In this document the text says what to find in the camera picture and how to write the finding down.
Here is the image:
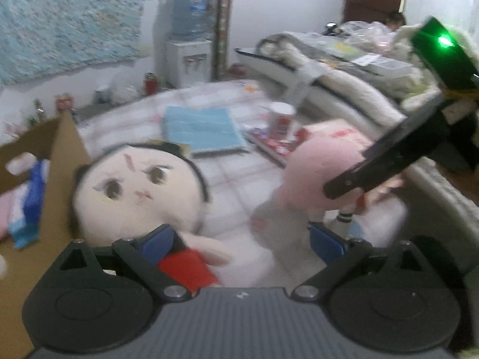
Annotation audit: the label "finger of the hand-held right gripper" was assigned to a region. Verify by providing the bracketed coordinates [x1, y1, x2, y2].
[322, 95, 450, 200]

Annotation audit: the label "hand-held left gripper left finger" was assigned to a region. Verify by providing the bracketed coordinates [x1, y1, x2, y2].
[52, 223, 192, 303]

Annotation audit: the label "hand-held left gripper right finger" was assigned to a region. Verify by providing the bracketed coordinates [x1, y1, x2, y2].
[291, 221, 431, 303]

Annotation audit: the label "black-haired plush doll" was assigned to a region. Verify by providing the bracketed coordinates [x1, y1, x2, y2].
[69, 140, 233, 296]

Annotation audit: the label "pink plush toy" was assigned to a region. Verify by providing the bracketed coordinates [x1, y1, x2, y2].
[250, 121, 408, 234]

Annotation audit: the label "brown cardboard box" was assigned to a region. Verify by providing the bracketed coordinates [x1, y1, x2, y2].
[0, 112, 92, 359]

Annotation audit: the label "blue white tissue package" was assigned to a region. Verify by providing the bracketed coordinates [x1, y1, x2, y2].
[22, 159, 51, 229]

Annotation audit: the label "blue white mask box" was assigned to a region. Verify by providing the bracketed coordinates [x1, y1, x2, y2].
[9, 194, 43, 250]

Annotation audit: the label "pink wet wipes pack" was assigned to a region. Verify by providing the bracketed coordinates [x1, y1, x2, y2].
[243, 119, 375, 167]

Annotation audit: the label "fluffy white blanket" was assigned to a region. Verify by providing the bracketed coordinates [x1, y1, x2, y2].
[389, 22, 479, 113]

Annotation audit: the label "clear plastic bags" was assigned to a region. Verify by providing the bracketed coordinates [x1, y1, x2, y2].
[339, 20, 397, 45]

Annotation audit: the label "plaid printed sheet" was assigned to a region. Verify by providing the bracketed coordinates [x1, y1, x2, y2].
[77, 80, 408, 292]

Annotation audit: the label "white red-label canister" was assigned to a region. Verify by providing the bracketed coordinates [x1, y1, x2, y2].
[266, 102, 297, 139]

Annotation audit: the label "blue folded cloth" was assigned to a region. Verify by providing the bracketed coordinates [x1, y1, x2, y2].
[161, 105, 249, 158]

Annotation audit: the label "dark plastic package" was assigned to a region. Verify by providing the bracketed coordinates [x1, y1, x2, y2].
[269, 32, 375, 64]

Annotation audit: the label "white plastic bag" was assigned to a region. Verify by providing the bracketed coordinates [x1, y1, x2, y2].
[110, 73, 141, 105]

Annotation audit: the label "small red snack bag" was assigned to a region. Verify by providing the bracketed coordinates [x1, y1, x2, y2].
[56, 93, 73, 115]

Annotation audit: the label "white water dispenser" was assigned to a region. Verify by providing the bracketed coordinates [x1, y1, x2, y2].
[166, 37, 212, 88]

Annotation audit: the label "tall patterned panel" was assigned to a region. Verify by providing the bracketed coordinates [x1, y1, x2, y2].
[204, 0, 234, 81]

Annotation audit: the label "blue water bottle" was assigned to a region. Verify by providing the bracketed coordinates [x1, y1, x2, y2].
[170, 0, 218, 40]

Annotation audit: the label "floral wall cloth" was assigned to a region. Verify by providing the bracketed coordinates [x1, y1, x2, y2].
[0, 0, 160, 86]

